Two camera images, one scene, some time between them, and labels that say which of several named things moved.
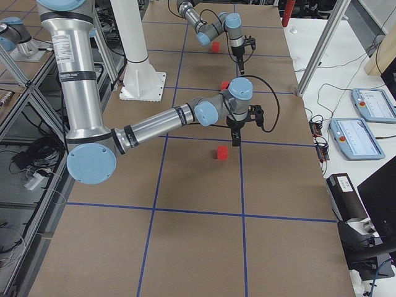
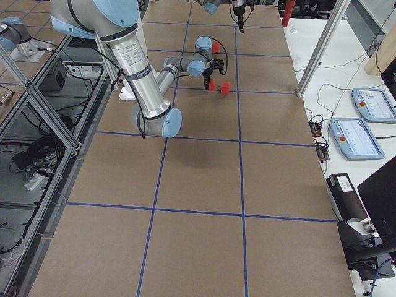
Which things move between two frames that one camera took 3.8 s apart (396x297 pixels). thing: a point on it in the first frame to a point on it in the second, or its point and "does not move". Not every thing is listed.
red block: [216, 47] does not move
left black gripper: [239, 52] to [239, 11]
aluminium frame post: [323, 47] does not move
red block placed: [224, 85] does not move
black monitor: [378, 192] does not move
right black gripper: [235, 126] to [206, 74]
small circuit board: [315, 129] does not move
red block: [223, 152] to [212, 86]
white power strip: [34, 181] does not move
